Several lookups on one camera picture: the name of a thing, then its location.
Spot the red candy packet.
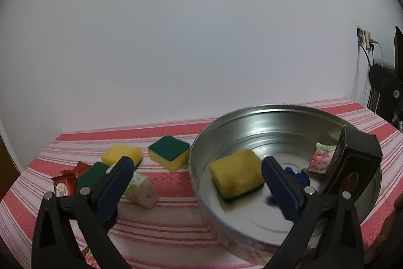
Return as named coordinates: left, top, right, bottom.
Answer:
left=52, top=161, right=91, bottom=197

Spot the green-top yellow sponge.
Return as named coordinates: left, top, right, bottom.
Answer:
left=77, top=162, right=109, bottom=191

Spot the yellow green sponge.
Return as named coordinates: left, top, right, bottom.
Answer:
left=209, top=150, right=264, bottom=202
left=148, top=136, right=190, bottom=173

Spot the round cookie tin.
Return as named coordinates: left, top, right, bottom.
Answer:
left=189, top=105, right=383, bottom=268

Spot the blue cloth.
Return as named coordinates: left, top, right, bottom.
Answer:
left=284, top=167, right=311, bottom=187

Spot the green tissue pack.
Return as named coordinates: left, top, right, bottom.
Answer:
left=105, top=161, right=158, bottom=209

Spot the yellow sponge at back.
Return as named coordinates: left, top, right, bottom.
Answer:
left=101, top=145, right=144, bottom=167

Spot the wall power socket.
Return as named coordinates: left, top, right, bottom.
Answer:
left=357, top=27, right=374, bottom=50

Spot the pink floral sachet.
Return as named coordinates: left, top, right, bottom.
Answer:
left=307, top=143, right=336, bottom=174

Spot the red white striped tablecloth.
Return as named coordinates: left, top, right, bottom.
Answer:
left=1, top=98, right=402, bottom=268

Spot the black tea box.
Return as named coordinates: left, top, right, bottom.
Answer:
left=320, top=126, right=383, bottom=201

